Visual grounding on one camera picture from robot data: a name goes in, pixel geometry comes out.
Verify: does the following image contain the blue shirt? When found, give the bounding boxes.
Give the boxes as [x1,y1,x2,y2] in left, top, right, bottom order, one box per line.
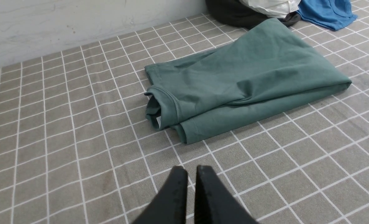
[298,0,358,31]

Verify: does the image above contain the green long sleeve shirt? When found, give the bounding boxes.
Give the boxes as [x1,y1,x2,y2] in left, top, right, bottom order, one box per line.
[145,18,352,144]

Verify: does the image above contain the white shirt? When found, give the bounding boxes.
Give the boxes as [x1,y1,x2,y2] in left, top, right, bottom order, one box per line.
[240,0,301,19]

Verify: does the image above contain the beige checkered tablecloth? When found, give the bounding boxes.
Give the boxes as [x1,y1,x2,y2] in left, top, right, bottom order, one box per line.
[0,0,369,224]

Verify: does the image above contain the black garment under pile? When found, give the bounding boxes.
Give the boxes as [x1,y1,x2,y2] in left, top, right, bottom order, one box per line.
[205,0,301,30]

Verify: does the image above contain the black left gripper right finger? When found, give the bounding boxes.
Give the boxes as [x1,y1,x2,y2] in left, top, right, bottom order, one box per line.
[194,165,258,224]

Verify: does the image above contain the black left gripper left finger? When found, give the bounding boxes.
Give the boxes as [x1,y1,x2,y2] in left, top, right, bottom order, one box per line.
[133,166,188,224]

